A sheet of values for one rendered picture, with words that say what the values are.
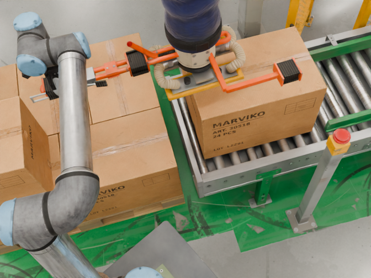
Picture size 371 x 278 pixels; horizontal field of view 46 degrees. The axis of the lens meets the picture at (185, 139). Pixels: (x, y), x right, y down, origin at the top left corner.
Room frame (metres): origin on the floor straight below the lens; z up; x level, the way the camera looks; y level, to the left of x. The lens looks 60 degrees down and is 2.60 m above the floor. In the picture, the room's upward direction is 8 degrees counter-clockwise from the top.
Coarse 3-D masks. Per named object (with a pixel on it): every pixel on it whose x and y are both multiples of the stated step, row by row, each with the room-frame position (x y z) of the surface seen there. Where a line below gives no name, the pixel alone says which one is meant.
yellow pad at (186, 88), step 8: (224, 64) 1.19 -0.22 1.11; (224, 72) 1.14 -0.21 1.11; (240, 72) 1.13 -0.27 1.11; (184, 80) 1.11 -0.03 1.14; (192, 80) 1.12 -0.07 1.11; (216, 80) 1.10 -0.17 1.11; (232, 80) 1.10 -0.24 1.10; (184, 88) 1.09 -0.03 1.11; (192, 88) 1.08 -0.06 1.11; (200, 88) 1.08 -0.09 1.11; (208, 88) 1.08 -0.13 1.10; (168, 96) 1.06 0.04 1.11; (176, 96) 1.06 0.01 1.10; (184, 96) 1.06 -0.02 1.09
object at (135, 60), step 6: (126, 54) 1.21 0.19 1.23; (132, 54) 1.21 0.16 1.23; (138, 54) 1.20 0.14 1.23; (144, 54) 1.19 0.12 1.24; (126, 60) 1.17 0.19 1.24; (132, 60) 1.18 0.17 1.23; (138, 60) 1.17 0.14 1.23; (144, 60) 1.17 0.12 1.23; (132, 66) 1.14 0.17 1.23; (138, 66) 1.13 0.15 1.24; (144, 66) 1.13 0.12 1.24; (132, 72) 1.13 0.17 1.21; (138, 72) 1.13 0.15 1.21; (144, 72) 1.13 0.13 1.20
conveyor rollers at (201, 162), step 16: (368, 48) 1.59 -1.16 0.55; (336, 80) 1.40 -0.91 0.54; (352, 80) 1.39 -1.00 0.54; (368, 80) 1.38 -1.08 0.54; (368, 96) 1.26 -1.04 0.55; (320, 112) 1.20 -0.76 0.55; (336, 112) 1.19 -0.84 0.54; (352, 112) 1.18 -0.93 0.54; (192, 128) 1.22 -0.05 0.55; (368, 128) 1.06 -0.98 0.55; (192, 144) 1.13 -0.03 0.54; (304, 144) 1.02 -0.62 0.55; (240, 160) 0.99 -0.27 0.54
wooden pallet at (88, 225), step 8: (168, 200) 0.99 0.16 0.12; (176, 200) 1.00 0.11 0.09; (184, 200) 1.01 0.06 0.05; (136, 208) 0.97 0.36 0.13; (144, 208) 1.00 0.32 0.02; (152, 208) 0.99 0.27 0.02; (160, 208) 0.99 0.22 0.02; (104, 216) 0.94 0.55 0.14; (112, 216) 0.98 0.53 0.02; (120, 216) 0.97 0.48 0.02; (128, 216) 0.97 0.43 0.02; (136, 216) 0.96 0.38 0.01; (80, 224) 0.92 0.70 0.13; (88, 224) 0.92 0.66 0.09; (96, 224) 0.93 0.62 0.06; (104, 224) 0.94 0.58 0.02; (72, 232) 0.92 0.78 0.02; (80, 232) 0.91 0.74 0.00; (0, 248) 0.85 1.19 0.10; (8, 248) 0.86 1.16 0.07; (16, 248) 0.86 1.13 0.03
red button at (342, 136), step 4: (336, 132) 0.81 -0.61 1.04; (340, 132) 0.81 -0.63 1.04; (344, 132) 0.80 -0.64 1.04; (348, 132) 0.80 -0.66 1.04; (336, 136) 0.79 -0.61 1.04; (340, 136) 0.79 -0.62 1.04; (344, 136) 0.79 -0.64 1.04; (348, 136) 0.78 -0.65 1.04; (336, 140) 0.78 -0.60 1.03; (340, 140) 0.77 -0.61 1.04; (344, 140) 0.77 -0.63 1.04; (348, 140) 0.77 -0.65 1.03
